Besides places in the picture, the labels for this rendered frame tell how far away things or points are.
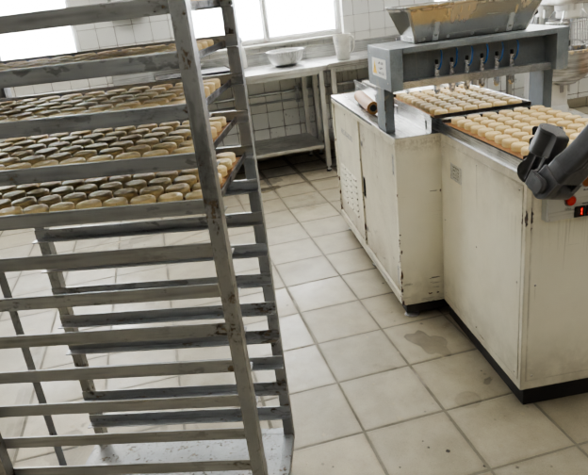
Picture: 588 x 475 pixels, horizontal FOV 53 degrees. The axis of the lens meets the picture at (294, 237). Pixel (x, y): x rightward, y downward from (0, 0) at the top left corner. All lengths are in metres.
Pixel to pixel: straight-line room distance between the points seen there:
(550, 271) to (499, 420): 0.55
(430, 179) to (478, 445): 1.05
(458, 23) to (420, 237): 0.87
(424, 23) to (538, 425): 1.50
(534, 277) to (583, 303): 0.21
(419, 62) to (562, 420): 1.41
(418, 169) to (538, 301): 0.76
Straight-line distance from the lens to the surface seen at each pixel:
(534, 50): 2.69
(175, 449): 1.99
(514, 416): 2.25
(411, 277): 2.65
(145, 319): 1.79
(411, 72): 2.49
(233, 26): 1.50
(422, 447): 2.10
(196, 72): 1.06
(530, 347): 2.13
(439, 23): 2.48
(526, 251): 1.96
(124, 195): 1.29
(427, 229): 2.58
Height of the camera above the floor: 1.40
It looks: 22 degrees down
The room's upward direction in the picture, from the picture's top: 7 degrees counter-clockwise
